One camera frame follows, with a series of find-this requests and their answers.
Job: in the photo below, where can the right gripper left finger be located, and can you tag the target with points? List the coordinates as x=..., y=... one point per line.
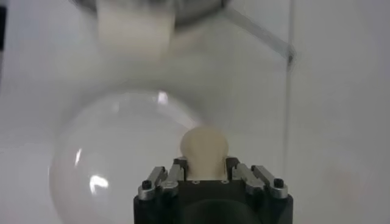
x=161, y=182

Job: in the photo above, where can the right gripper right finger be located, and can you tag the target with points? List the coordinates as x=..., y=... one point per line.
x=259, y=181

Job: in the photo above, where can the white steamed baozi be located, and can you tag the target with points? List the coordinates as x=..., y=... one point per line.
x=204, y=149

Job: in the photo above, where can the white round plate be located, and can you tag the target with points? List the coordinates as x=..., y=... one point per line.
x=122, y=152

